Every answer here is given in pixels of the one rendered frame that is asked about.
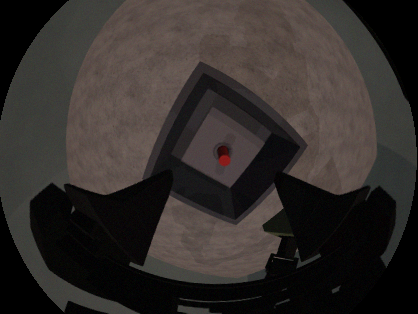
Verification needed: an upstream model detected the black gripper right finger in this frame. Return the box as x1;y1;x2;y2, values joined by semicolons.
274;171;371;262

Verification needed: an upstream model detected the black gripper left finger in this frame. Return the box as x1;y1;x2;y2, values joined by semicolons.
64;170;173;266

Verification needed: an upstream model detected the red peg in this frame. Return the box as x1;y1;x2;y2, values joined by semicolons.
218;146;231;166

